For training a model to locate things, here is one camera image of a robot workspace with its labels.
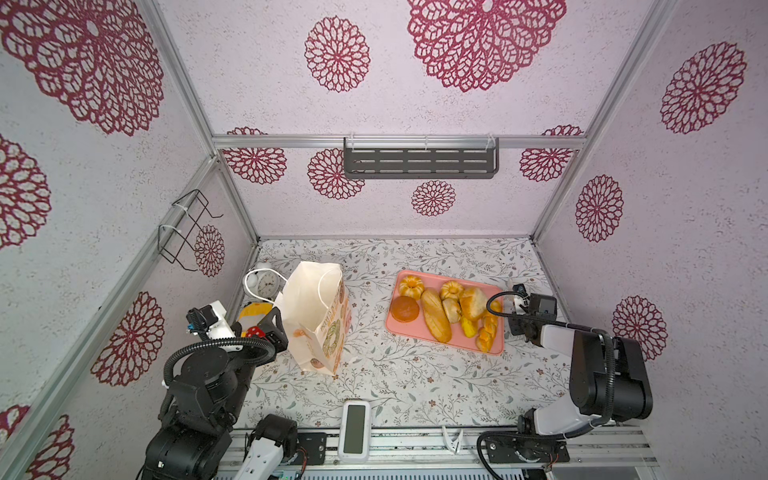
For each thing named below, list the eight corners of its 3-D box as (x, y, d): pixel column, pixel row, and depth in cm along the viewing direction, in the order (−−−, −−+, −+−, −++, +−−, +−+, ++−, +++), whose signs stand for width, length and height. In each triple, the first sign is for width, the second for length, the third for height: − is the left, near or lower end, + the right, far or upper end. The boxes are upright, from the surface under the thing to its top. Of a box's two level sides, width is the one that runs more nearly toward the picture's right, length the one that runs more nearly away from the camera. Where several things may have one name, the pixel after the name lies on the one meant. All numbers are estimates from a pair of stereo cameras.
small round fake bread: (444, 324, 96) (447, 316, 92) (441, 306, 100) (444, 298, 96) (457, 324, 96) (461, 316, 92) (454, 306, 100) (457, 298, 96)
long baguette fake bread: (433, 344, 93) (435, 337, 90) (419, 296, 105) (421, 288, 101) (451, 341, 94) (454, 334, 90) (436, 293, 105) (438, 286, 102)
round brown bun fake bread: (399, 327, 97) (400, 321, 94) (387, 308, 101) (387, 302, 98) (422, 315, 100) (424, 309, 96) (409, 298, 104) (410, 291, 101)
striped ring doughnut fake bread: (399, 300, 104) (400, 293, 101) (399, 282, 109) (399, 275, 106) (424, 300, 104) (425, 293, 101) (422, 282, 109) (423, 275, 106)
